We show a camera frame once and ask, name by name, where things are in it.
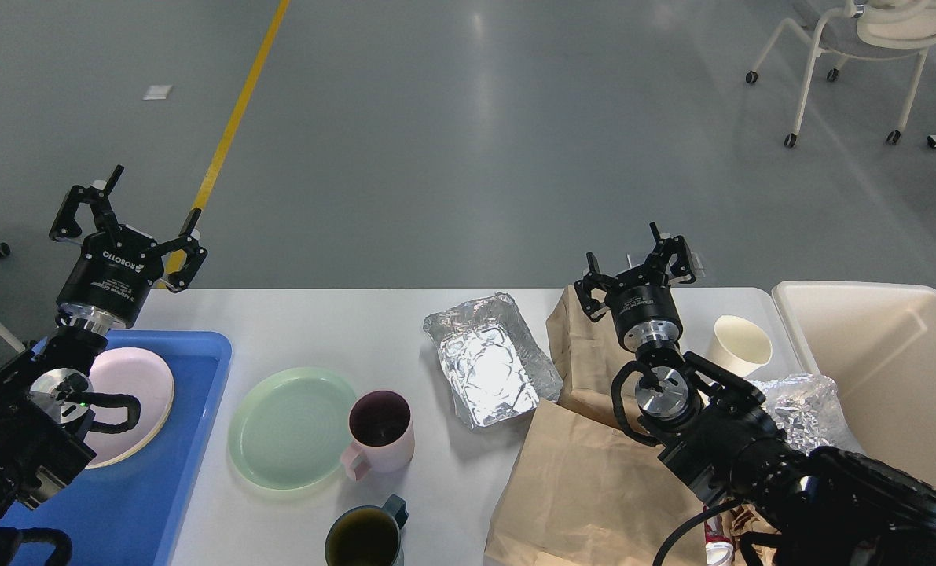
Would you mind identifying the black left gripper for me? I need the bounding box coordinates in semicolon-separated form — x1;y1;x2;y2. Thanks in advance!
49;164;208;329

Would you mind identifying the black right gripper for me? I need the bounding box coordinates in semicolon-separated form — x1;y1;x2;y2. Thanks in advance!
573;222;704;352

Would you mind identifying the light green plate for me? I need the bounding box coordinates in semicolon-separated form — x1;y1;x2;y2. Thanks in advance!
227;366;356;491

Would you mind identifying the pink ribbed mug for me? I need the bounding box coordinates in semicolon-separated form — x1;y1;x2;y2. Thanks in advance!
340;390;415;481

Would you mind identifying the dark green mug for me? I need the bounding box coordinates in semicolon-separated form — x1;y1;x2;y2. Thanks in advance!
325;494;408;565

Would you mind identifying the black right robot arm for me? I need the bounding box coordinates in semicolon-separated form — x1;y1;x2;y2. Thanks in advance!
573;223;936;565

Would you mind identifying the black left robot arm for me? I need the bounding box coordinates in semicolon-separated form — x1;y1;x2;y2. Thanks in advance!
0;166;208;565

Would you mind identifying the small brown paper bag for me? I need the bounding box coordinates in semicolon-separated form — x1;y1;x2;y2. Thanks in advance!
545;285;633;429

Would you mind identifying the upright white paper cup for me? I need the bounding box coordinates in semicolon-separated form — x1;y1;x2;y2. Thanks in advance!
703;314;773;377

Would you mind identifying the pink plate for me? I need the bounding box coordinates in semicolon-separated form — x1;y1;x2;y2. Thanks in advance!
86;347;175;469

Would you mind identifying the aluminium foil tray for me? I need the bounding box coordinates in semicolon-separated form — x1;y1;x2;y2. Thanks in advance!
422;292;563;429

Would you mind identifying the crumpled foil tray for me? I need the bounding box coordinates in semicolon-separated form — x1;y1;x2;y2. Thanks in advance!
749;373;866;454

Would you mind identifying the large brown paper bag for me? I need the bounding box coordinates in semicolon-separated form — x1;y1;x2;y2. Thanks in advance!
483;401;703;565

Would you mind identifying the crumpled brown paper ball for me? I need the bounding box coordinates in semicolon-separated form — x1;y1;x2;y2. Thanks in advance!
719;504;780;565

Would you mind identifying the beige plastic bin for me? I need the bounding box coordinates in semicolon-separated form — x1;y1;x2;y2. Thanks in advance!
772;281;936;487

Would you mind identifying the blue plastic tray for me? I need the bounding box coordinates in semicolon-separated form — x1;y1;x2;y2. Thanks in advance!
1;330;232;565

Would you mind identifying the red white crushed can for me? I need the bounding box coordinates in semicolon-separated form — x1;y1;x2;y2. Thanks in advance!
703;511;735;566

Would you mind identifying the white chair on casters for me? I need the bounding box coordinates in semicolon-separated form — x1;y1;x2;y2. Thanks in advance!
745;1;936;149

